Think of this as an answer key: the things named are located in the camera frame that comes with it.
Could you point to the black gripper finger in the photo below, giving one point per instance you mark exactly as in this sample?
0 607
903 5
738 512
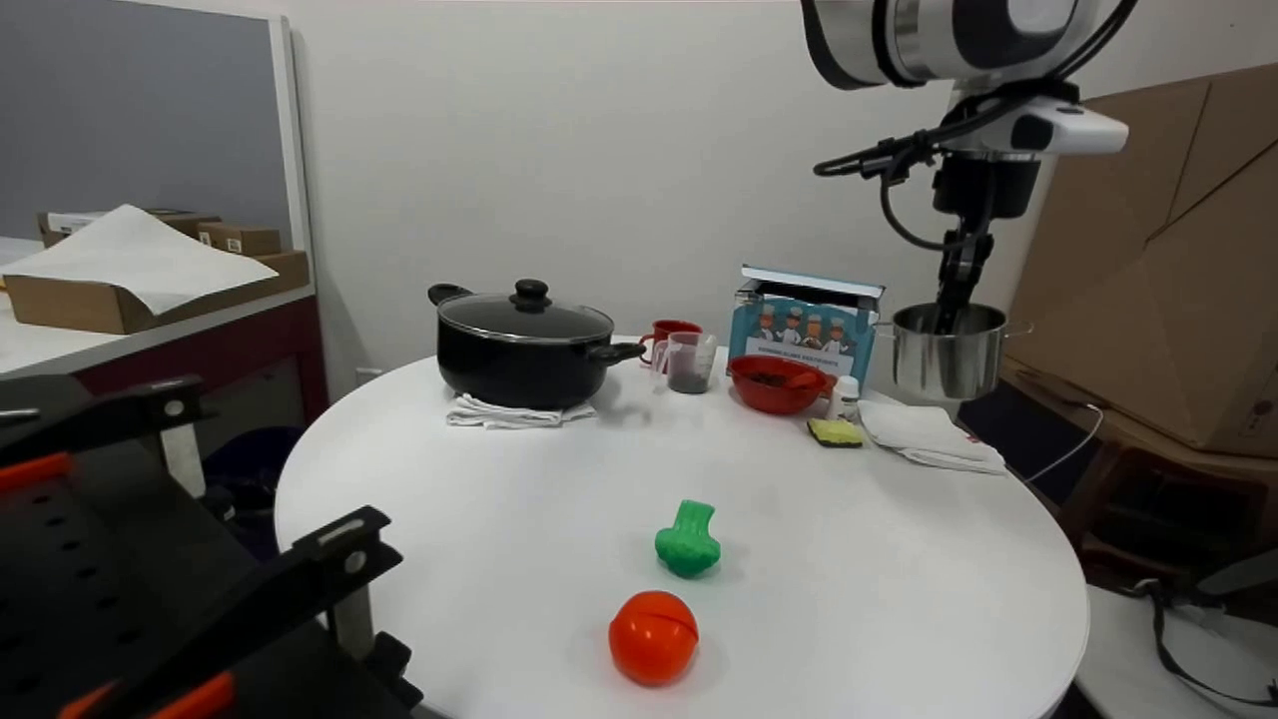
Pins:
952 287
980 275

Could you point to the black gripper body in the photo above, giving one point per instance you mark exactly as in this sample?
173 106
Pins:
985 187

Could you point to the small stainless steel pot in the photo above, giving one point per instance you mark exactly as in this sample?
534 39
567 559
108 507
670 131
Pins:
949 363

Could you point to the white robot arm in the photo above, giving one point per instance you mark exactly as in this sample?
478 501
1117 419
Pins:
932 39

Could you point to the black glass pot lid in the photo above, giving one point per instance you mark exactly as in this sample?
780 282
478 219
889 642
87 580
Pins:
527 314

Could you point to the large black cooking pot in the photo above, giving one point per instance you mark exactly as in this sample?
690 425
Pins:
514 367

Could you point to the white cloth under black pot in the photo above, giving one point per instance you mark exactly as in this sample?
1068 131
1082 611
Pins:
514 415

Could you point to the blue printed carton box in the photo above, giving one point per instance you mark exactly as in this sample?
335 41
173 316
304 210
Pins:
804 320

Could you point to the small white bottle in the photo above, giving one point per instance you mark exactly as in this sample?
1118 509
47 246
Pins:
848 396

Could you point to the crumpled white towel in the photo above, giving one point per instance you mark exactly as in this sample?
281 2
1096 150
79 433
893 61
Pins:
932 436

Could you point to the large brown cardboard box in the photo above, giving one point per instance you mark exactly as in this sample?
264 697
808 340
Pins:
1160 264

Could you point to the yellow green sponge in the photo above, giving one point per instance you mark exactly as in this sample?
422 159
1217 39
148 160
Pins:
837 433

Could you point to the red bowl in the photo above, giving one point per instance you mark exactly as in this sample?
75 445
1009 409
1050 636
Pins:
780 384

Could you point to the dark brown wooden cabinet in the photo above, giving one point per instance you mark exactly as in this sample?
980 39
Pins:
1130 507

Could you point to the red mug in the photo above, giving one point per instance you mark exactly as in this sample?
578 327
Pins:
670 331

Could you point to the green toy broccoli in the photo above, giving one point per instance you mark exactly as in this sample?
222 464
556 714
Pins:
690 544

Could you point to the orange toy tomato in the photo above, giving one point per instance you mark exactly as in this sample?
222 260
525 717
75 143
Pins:
654 642

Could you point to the small cardboard box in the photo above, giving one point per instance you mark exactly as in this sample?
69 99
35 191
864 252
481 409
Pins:
225 239

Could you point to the desk with red-brown front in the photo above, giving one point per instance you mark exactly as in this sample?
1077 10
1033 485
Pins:
201 355

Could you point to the white paper sheet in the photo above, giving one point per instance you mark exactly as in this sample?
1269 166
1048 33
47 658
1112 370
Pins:
134 256

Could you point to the flat cardboard tray box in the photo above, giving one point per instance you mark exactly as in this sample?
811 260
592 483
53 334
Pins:
93 307

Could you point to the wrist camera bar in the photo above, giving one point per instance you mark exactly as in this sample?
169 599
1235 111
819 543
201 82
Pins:
1062 131

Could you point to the grey board with white frame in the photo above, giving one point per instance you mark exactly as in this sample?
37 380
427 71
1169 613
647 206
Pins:
134 106

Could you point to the black metal stand frame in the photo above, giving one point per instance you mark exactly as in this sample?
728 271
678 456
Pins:
173 601

